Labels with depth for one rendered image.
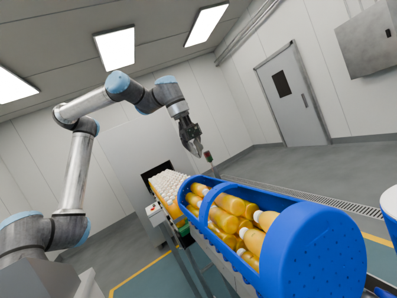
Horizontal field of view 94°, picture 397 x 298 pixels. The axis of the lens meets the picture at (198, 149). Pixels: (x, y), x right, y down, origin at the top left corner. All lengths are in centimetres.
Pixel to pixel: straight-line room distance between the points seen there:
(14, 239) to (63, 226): 18
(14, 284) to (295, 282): 87
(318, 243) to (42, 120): 566
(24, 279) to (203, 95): 555
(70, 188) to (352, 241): 117
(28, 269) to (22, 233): 21
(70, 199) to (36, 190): 460
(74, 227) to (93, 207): 439
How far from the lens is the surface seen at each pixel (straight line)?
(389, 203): 87
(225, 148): 597
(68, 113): 115
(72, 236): 119
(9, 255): 108
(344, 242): 60
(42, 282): 96
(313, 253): 53
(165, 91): 81
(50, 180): 567
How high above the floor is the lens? 152
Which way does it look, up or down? 7 degrees down
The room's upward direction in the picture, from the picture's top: 25 degrees counter-clockwise
